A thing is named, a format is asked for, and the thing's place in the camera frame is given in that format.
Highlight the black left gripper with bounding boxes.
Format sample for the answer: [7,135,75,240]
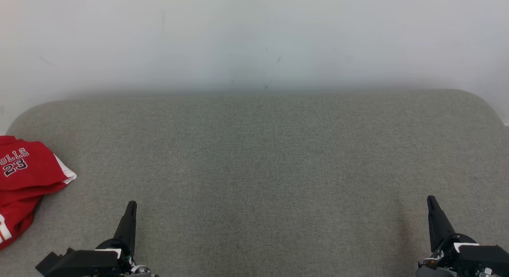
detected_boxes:
[95,201,159,277]

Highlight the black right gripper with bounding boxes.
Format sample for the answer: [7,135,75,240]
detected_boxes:
[416,195,480,277]

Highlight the red shorts with white stripe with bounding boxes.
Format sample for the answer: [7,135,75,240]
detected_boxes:
[0,136,77,196]

